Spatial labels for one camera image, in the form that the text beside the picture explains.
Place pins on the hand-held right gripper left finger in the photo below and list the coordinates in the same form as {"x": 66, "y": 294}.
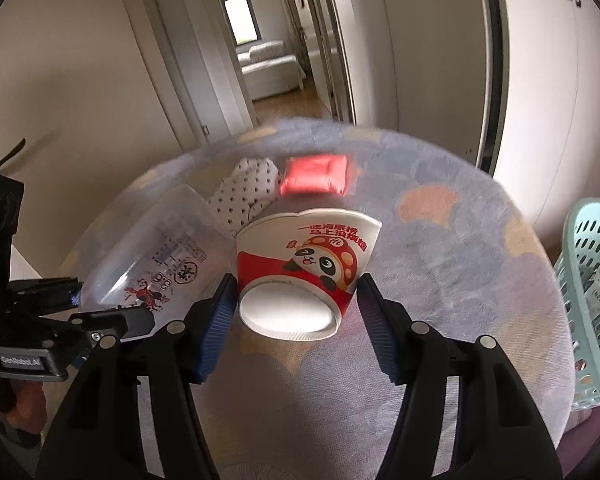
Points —
{"x": 215, "y": 330}

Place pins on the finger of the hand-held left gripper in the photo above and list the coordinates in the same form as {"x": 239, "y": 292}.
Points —
{"x": 120, "y": 322}
{"x": 50, "y": 292}

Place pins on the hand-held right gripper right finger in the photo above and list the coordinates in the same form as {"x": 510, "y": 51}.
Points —
{"x": 380, "y": 330}

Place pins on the small red white paper cup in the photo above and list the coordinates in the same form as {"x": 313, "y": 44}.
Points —
{"x": 290, "y": 270}

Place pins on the clear printed plastic cup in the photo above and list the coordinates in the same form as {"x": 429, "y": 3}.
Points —
{"x": 170, "y": 240}

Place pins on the teal plastic basket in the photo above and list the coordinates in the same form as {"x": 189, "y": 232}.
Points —
{"x": 590, "y": 240}

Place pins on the person's left hand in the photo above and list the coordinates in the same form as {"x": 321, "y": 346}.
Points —
{"x": 22, "y": 407}

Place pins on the white dotted cloth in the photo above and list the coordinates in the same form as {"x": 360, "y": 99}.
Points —
{"x": 245, "y": 185}

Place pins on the red flat packet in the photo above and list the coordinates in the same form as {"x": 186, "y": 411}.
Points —
{"x": 315, "y": 175}

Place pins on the bed with pink cover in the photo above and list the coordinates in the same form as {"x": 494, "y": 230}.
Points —
{"x": 587, "y": 442}

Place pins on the white bed in far room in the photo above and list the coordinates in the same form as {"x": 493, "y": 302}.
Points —
{"x": 272, "y": 70}

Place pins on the white room door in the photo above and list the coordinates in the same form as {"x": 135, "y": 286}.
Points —
{"x": 200, "y": 50}

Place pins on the white wardrobe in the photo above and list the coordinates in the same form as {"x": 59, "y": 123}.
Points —
{"x": 540, "y": 85}

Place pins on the dark framed window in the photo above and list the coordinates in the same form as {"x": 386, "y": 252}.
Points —
{"x": 241, "y": 20}

